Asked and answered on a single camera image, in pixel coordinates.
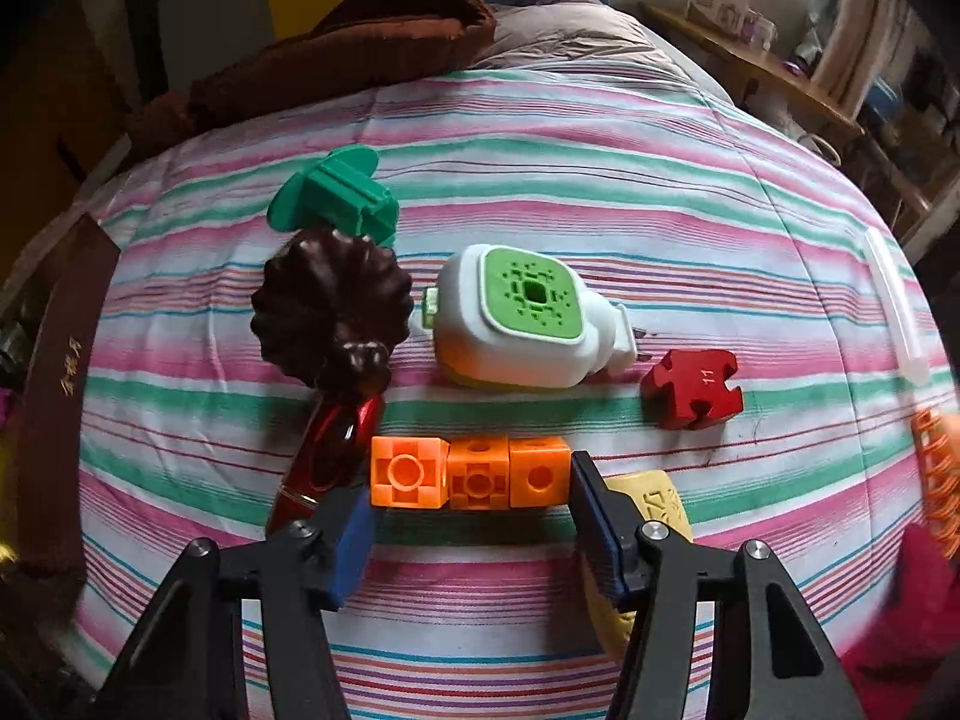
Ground white and green plug-in device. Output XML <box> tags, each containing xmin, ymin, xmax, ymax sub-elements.
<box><xmin>421</xmin><ymin>244</ymin><xmax>638</xmax><ymax>391</ymax></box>

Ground pale curtain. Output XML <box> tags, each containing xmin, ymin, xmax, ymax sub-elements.
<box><xmin>814</xmin><ymin>0</ymin><xmax>923</xmax><ymax>98</ymax></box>

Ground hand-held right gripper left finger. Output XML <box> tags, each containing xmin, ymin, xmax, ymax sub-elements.
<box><xmin>90</xmin><ymin>491</ymin><xmax>376</xmax><ymax>720</ymax></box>

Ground orange ribbed plastic item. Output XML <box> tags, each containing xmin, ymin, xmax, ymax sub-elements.
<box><xmin>911</xmin><ymin>405</ymin><xmax>960</xmax><ymax>533</ymax></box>

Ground green plastic spool piece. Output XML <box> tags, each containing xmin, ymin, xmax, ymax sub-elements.
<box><xmin>268</xmin><ymin>144</ymin><xmax>398</xmax><ymax>248</ymax></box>

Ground wooden wardrobe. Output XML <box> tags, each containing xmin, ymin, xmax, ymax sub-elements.
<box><xmin>0</xmin><ymin>0</ymin><xmax>136</xmax><ymax>256</ymax></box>

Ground brown cloth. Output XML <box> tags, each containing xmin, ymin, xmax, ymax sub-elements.
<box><xmin>127</xmin><ymin>0</ymin><xmax>497</xmax><ymax>158</ymax></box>

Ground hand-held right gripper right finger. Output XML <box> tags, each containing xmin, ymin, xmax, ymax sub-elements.
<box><xmin>570</xmin><ymin>450</ymin><xmax>867</xmax><ymax>720</ymax></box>

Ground person's red clothing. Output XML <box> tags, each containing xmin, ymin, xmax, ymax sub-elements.
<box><xmin>840</xmin><ymin>525</ymin><xmax>960</xmax><ymax>706</ymax></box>

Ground red puzzle block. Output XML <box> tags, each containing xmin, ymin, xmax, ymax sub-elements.
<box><xmin>640</xmin><ymin>349</ymin><xmax>743</xmax><ymax>431</ymax></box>

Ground grey headboard panel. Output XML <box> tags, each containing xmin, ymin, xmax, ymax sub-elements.
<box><xmin>161</xmin><ymin>0</ymin><xmax>271</xmax><ymax>83</ymax></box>

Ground black upright item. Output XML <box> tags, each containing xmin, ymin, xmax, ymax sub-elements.
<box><xmin>124</xmin><ymin>0</ymin><xmax>177</xmax><ymax>102</ymax></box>

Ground grey duvet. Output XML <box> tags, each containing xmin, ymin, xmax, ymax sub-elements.
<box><xmin>465</xmin><ymin>0</ymin><xmax>743</xmax><ymax>102</ymax></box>

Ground striped blanket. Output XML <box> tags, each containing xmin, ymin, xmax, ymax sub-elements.
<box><xmin>15</xmin><ymin>67</ymin><xmax>953</xmax><ymax>720</ymax></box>

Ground wooden shelf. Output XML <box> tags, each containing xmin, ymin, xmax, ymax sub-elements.
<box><xmin>641</xmin><ymin>0</ymin><xmax>960</xmax><ymax>241</ymax></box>

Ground gold-lined brown box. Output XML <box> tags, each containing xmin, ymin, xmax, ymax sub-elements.
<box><xmin>4</xmin><ymin>211</ymin><xmax>121</xmax><ymax>578</ymax></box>

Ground orange linked cubes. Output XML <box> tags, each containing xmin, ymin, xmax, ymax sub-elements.
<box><xmin>370</xmin><ymin>435</ymin><xmax>575</xmax><ymax>512</ymax></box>

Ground yellow puzzle block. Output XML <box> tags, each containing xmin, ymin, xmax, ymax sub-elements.
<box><xmin>581</xmin><ymin>469</ymin><xmax>695</xmax><ymax>661</ymax></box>

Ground dark brown massage brush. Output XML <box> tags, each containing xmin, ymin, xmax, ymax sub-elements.
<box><xmin>251</xmin><ymin>229</ymin><xmax>415</xmax><ymax>541</ymax></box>

